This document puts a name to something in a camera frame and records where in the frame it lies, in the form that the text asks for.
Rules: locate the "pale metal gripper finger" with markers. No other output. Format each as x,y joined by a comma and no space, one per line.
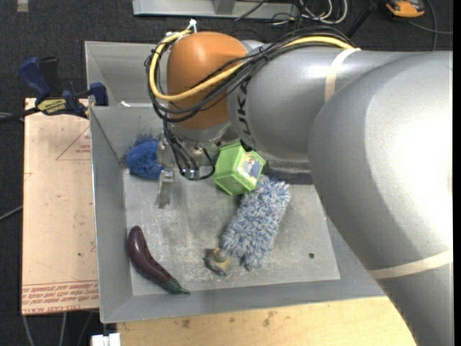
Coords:
165,189

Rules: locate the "dark blue fluffy duster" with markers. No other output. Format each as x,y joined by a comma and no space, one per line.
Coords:
143,159

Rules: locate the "grey metal bin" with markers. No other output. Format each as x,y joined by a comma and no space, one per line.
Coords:
216,229

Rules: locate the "green plastic basket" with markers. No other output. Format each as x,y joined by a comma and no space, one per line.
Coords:
237,169

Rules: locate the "purple toy eggplant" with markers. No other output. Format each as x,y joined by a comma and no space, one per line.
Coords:
147,261

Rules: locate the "small grey toy bird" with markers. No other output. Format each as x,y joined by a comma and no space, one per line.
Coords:
219,261

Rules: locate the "pale blue fluffy duster mitt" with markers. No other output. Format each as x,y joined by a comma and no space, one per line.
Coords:
255,222

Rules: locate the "brown cardboard board red print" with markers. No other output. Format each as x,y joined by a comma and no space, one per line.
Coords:
57,211

